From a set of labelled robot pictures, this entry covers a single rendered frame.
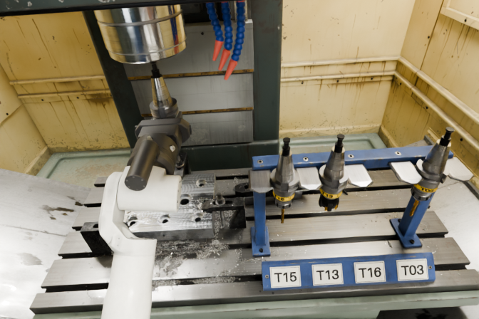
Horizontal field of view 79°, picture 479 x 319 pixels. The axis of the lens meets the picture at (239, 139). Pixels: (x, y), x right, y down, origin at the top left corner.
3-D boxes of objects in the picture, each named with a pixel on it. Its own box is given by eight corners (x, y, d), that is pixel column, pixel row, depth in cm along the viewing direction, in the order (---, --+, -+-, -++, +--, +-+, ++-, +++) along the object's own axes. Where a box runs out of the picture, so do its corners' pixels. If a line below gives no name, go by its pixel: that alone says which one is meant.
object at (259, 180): (274, 193, 63) (274, 191, 63) (249, 194, 63) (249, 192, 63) (270, 171, 69) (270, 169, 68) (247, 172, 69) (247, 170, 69)
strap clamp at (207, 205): (246, 228, 93) (244, 196, 84) (205, 230, 93) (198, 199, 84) (245, 219, 96) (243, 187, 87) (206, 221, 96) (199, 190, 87)
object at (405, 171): (425, 184, 63) (427, 181, 62) (401, 186, 63) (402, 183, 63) (410, 163, 69) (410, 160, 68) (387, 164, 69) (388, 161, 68)
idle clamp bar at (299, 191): (309, 197, 102) (311, 184, 98) (236, 206, 101) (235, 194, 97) (305, 186, 106) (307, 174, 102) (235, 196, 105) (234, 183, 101)
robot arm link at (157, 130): (187, 108, 64) (179, 139, 54) (194, 143, 70) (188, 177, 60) (130, 112, 64) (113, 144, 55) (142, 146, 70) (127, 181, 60)
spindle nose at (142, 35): (196, 36, 65) (187, -24, 58) (176, 64, 53) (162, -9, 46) (128, 38, 67) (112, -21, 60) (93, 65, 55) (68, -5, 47)
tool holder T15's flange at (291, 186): (297, 174, 69) (298, 166, 67) (299, 194, 64) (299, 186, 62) (270, 174, 69) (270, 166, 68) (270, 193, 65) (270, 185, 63)
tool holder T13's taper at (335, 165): (342, 166, 66) (347, 143, 62) (346, 180, 63) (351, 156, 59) (322, 166, 67) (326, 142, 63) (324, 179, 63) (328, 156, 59)
